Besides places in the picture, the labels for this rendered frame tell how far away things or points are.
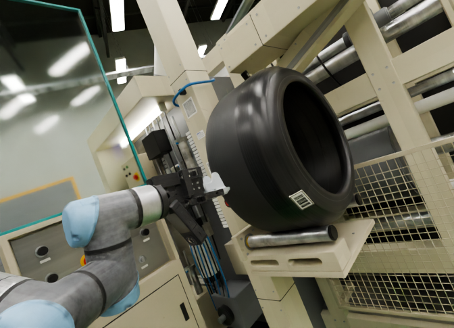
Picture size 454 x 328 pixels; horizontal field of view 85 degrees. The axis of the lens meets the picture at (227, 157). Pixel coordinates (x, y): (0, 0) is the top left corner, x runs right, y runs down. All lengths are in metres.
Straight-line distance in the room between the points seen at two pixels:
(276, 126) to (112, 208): 0.45
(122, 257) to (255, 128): 0.44
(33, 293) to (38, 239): 0.74
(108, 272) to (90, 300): 0.05
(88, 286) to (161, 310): 0.83
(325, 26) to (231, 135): 0.69
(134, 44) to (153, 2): 10.62
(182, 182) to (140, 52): 11.28
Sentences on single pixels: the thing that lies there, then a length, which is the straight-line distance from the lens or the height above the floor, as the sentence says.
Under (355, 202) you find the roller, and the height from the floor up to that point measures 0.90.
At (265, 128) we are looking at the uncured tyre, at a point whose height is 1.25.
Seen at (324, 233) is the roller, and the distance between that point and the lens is 0.81.
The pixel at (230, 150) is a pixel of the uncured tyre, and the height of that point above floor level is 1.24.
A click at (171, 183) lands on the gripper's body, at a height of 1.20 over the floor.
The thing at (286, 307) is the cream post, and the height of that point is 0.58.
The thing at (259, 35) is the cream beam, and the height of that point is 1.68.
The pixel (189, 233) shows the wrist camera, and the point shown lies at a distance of 0.56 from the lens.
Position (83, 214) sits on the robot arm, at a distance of 0.45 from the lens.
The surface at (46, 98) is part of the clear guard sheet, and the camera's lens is 1.29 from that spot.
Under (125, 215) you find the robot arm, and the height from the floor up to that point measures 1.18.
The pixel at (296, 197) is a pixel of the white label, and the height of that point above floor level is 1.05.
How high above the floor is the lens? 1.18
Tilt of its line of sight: 3 degrees up
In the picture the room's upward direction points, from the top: 22 degrees counter-clockwise
